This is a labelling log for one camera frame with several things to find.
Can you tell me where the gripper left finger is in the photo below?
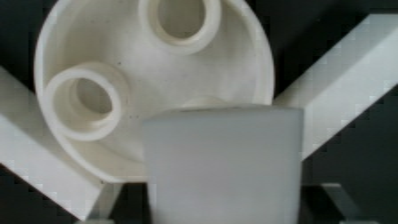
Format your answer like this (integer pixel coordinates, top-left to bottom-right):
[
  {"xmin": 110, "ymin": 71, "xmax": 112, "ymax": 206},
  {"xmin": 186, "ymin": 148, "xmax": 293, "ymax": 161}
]
[{"xmin": 72, "ymin": 183, "xmax": 122, "ymax": 224}]

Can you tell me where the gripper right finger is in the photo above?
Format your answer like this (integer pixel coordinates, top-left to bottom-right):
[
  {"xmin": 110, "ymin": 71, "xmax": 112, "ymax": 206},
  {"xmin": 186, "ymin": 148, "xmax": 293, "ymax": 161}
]
[{"xmin": 321, "ymin": 183, "xmax": 380, "ymax": 224}]

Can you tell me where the white stool leg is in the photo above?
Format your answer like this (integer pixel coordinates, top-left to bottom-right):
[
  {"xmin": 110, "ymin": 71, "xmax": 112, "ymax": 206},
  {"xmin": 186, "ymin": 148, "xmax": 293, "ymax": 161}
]
[{"xmin": 143, "ymin": 106, "xmax": 303, "ymax": 224}]

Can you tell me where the white round stool seat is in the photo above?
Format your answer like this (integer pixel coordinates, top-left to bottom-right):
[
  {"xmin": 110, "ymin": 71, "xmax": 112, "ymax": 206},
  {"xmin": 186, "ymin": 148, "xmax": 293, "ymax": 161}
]
[{"xmin": 33, "ymin": 0, "xmax": 275, "ymax": 183}]

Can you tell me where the white front barrier rail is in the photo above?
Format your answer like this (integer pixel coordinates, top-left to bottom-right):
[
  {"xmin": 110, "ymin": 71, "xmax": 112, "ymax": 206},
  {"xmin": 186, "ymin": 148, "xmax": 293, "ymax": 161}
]
[{"xmin": 0, "ymin": 67, "xmax": 104, "ymax": 219}]

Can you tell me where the white barrier rail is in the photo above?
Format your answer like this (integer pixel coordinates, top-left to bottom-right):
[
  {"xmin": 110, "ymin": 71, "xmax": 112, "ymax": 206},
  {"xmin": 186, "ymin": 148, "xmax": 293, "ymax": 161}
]
[
  {"xmin": 273, "ymin": 13, "xmax": 398, "ymax": 158},
  {"xmin": 0, "ymin": 67, "xmax": 104, "ymax": 219}
]

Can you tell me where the white right barrier rail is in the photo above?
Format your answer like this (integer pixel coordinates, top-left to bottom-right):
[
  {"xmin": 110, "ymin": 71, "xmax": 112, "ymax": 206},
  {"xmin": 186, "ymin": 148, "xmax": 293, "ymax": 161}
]
[{"xmin": 273, "ymin": 13, "xmax": 398, "ymax": 158}]

